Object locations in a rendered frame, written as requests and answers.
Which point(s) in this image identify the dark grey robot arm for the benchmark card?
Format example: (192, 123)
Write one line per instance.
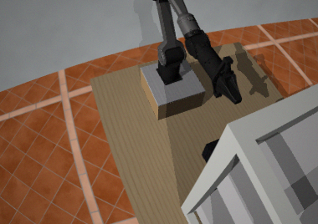
(196, 40)

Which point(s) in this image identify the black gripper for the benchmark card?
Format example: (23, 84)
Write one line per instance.
(226, 83)

